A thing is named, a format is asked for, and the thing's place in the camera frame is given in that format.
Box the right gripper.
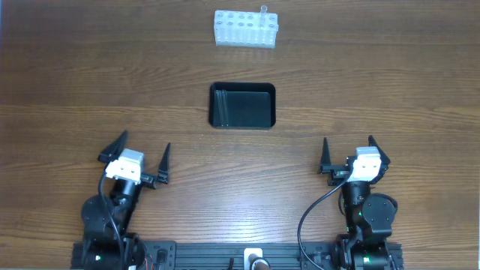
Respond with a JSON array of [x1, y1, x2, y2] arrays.
[[318, 134, 392, 188]]

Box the white test tube rack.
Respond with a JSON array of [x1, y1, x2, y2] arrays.
[[213, 9, 280, 50]]

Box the black cable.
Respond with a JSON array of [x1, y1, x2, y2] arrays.
[[97, 170, 127, 270], [297, 170, 354, 270]]

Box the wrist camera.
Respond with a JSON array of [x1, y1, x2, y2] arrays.
[[349, 145, 383, 184], [104, 148, 146, 186]]

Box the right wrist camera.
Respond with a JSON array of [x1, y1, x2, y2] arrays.
[[349, 145, 383, 184]]

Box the mounting rail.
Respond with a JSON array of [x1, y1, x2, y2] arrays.
[[70, 239, 405, 270]]

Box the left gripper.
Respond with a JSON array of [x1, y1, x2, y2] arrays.
[[97, 130, 173, 191]]

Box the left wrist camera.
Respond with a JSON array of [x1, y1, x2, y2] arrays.
[[104, 148, 146, 186]]

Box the black tray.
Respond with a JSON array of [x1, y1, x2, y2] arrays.
[[208, 81, 278, 131]]

